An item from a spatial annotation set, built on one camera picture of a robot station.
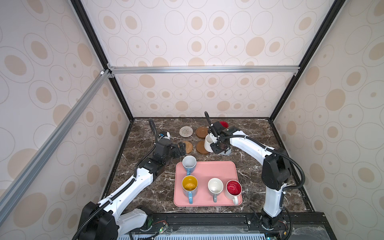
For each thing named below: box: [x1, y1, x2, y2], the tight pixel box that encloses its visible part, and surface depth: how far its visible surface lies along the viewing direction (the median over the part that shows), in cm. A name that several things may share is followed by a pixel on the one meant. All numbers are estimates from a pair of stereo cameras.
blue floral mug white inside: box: [182, 155, 197, 175], surface depth 87 cm
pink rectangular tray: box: [174, 161, 243, 207], surface depth 89 cm
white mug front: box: [207, 177, 224, 203], surface depth 80 cm
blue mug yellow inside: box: [182, 174, 199, 205], surface depth 79 cm
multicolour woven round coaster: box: [179, 126, 194, 138], surface depth 115 cm
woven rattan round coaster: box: [182, 141, 193, 154], surface depth 105 cm
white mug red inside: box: [225, 179, 243, 205], surface depth 80 cm
